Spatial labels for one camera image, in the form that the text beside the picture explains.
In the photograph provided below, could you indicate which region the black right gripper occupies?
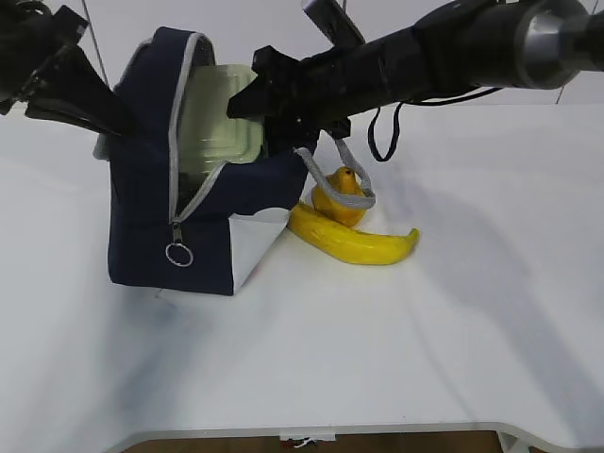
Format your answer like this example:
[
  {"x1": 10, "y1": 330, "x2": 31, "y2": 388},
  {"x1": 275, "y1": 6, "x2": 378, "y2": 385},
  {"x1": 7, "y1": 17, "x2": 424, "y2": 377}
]
[{"x1": 226, "y1": 40, "x2": 392, "y2": 149}]

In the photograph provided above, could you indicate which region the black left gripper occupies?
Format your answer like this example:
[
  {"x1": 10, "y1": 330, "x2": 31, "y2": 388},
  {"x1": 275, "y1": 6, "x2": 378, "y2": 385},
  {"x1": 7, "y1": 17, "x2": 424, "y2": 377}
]
[{"x1": 1, "y1": 4, "x2": 136, "y2": 136}]

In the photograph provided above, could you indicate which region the glass container green lid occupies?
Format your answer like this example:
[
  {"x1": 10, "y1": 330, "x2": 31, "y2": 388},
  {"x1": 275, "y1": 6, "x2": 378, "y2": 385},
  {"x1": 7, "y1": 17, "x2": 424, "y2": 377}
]
[{"x1": 176, "y1": 63, "x2": 265, "y2": 190}]

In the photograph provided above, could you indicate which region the yellow pear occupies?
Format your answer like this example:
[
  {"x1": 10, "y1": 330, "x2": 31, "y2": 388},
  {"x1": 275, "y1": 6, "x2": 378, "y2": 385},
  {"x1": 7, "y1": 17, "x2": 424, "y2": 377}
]
[{"x1": 310, "y1": 165, "x2": 370, "y2": 229}]

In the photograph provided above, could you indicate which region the navy blue lunch bag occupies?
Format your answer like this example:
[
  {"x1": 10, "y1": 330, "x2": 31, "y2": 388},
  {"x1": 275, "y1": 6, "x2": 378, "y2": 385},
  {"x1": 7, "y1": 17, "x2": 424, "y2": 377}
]
[{"x1": 96, "y1": 27, "x2": 319, "y2": 295}]

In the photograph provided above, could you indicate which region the yellow banana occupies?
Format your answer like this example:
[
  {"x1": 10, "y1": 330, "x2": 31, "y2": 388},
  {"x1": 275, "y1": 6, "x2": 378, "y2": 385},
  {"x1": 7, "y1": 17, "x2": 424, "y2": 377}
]
[{"x1": 288, "y1": 203, "x2": 420, "y2": 266}]

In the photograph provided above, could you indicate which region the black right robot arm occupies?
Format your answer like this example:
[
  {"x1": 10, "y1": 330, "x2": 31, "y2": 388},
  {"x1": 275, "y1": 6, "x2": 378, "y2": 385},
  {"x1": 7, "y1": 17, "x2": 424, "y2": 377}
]
[{"x1": 227, "y1": 1, "x2": 603, "y2": 139}]

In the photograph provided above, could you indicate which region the white tag under table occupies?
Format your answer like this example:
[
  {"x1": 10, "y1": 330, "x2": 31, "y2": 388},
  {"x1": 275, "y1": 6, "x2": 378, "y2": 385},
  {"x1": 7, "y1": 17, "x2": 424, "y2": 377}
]
[{"x1": 278, "y1": 428, "x2": 337, "y2": 449}]

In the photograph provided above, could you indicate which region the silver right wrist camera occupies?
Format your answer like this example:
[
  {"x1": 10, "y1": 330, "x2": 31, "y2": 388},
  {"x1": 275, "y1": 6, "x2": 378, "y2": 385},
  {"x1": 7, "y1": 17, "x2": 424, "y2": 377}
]
[{"x1": 300, "y1": 0, "x2": 365, "y2": 48}]

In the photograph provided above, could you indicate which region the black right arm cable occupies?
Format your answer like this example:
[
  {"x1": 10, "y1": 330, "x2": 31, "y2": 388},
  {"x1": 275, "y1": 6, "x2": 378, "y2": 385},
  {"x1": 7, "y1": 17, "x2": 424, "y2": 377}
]
[{"x1": 367, "y1": 83, "x2": 504, "y2": 162}]

